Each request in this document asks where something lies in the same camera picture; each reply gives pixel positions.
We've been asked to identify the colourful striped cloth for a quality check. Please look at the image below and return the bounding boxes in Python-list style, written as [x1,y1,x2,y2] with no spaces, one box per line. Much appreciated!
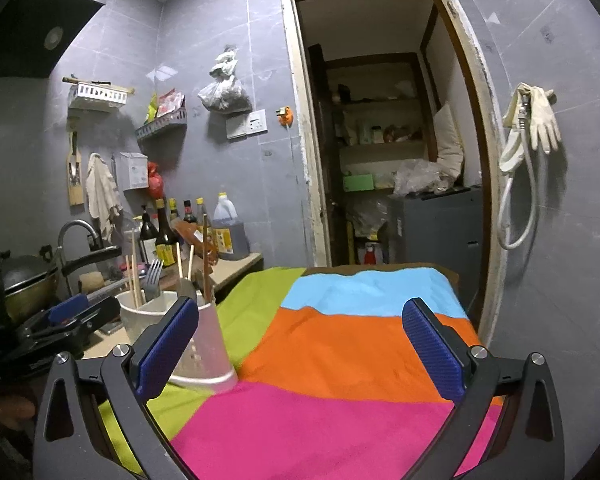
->
[97,265,506,480]

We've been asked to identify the green box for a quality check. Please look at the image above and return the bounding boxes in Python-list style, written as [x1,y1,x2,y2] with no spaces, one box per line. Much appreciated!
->
[342,174,376,192]

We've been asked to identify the grey wall shelf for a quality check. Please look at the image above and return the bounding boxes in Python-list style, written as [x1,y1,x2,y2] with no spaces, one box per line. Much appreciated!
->
[134,107,188,143]

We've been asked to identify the white wall basket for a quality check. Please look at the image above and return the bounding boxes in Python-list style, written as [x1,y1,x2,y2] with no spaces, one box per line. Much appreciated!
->
[67,80,135,111]

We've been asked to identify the wooden shelf unit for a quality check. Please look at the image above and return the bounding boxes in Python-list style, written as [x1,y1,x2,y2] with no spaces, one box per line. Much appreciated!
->
[307,45,433,261]

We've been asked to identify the metal faucet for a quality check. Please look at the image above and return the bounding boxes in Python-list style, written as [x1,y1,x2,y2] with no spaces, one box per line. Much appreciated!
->
[57,220,103,273]

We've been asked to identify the door frame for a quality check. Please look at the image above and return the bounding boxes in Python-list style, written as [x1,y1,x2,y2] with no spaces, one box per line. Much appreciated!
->
[279,0,511,346]

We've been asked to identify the white pillow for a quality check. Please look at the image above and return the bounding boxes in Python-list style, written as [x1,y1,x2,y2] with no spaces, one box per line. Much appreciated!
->
[432,101,466,176]

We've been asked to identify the crumpled clear plastic bag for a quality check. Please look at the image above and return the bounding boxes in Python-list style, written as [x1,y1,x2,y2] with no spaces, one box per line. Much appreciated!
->
[392,157,461,196]

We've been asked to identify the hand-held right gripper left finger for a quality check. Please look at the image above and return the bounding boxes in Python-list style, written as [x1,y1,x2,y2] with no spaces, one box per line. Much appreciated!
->
[32,296,201,480]

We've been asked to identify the hanging clear plastic bag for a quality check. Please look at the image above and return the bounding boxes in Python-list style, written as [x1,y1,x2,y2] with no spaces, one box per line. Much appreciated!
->
[196,46,253,113]

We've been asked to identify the white hose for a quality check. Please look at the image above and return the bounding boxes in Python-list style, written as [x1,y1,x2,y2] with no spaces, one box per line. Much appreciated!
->
[497,95,539,251]

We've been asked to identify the red snack packet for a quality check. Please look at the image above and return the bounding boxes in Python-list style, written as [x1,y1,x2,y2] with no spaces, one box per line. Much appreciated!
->
[157,89,186,116]

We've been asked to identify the white wall box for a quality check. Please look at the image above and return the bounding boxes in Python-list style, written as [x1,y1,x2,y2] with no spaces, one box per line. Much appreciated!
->
[119,151,150,192]

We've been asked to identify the large oil jug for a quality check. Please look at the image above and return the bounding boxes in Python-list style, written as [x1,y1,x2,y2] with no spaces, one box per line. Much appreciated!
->
[211,191,251,262]

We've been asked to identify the hanging white towel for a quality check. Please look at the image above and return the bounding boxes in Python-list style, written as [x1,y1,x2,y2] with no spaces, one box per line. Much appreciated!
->
[84,152,123,241]

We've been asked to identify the white wall socket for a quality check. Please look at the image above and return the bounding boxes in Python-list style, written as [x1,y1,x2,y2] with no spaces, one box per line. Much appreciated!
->
[225,109,268,141]

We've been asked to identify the red plastic bag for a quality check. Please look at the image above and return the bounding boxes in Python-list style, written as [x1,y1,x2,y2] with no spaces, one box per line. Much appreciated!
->
[146,161,165,201]

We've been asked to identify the hanging wooden cutting board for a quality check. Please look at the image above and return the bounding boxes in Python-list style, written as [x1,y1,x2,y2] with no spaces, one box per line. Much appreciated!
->
[66,130,87,207]

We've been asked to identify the white plastic utensil holder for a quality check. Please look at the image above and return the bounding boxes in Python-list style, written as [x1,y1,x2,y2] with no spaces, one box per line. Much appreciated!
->
[116,290,240,395]

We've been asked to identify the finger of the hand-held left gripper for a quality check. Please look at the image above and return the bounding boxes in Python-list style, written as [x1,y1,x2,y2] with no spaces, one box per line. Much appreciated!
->
[30,301,122,356]
[17,294,93,333]

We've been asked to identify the metal fork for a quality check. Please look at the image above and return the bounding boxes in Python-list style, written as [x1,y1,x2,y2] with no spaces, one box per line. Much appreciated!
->
[145,258,165,303]

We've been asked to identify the white rubber glove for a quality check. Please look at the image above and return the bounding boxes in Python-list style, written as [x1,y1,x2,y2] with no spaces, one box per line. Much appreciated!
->
[498,82,529,175]
[527,87,562,155]

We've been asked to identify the black wok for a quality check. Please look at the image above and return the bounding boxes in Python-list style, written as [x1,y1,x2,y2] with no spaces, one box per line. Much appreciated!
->
[0,245,123,322]

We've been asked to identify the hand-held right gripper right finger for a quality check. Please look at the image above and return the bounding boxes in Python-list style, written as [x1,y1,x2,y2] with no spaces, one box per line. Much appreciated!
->
[402,298,566,480]

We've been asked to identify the brown glossy object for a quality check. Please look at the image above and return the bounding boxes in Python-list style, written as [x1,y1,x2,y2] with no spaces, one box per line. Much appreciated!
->
[172,220,221,266]

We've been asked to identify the black range hood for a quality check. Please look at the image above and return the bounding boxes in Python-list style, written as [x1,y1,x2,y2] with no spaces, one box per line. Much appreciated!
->
[0,0,106,79]

